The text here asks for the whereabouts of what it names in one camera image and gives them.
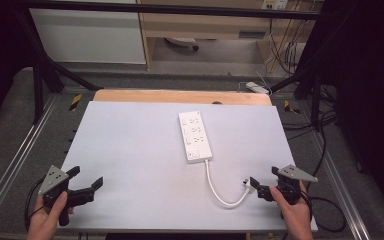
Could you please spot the aluminium floor rail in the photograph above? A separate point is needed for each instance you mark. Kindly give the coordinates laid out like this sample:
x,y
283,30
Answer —
x,y
16,160
343,186

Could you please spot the white cabinet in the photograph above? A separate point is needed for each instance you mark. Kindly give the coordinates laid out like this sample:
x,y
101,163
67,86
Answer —
x,y
90,36

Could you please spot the person's right hand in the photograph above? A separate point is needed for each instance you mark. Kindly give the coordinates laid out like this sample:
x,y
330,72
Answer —
x,y
295,216

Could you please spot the person's left hand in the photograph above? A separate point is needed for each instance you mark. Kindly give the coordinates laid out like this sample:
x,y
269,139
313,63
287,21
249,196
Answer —
x,y
45,220

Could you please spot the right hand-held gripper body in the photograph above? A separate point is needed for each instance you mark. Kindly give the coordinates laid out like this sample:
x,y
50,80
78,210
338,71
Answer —
x,y
291,185

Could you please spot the wooden table board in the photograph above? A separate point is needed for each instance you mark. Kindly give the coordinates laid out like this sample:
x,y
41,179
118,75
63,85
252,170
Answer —
x,y
180,97

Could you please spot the white plug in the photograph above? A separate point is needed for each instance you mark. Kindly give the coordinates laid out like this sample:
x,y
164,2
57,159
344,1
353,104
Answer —
x,y
247,186

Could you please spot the black metal stand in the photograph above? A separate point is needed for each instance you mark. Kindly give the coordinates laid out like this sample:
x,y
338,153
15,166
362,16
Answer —
x,y
38,86
316,100

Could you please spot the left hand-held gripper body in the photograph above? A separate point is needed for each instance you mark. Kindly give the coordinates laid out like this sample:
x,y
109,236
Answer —
x,y
54,178

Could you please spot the black metal crossbar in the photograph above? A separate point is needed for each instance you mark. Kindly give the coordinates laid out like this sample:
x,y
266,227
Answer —
x,y
180,8

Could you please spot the small white power strip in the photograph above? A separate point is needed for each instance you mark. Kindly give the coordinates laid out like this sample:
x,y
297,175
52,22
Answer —
x,y
257,87

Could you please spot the wooden desk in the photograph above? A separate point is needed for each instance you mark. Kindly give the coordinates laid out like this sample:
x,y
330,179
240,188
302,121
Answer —
x,y
206,23

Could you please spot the white wall socket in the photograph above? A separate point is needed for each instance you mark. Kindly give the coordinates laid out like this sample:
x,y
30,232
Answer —
x,y
275,4

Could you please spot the chair base with caster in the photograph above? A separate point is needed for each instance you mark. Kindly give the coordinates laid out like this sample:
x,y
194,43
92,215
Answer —
x,y
183,42

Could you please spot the white power strip with sockets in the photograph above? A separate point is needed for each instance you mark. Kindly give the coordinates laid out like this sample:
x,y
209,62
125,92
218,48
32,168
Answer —
x,y
195,136

